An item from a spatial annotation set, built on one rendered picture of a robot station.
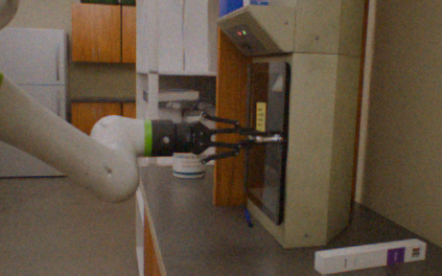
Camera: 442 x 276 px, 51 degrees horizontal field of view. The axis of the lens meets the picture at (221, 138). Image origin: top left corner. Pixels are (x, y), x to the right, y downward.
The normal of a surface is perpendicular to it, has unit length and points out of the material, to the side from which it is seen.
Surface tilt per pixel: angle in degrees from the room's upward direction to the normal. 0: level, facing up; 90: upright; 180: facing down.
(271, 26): 90
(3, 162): 90
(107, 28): 90
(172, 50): 93
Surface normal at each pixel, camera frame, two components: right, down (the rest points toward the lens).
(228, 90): 0.23, 0.15
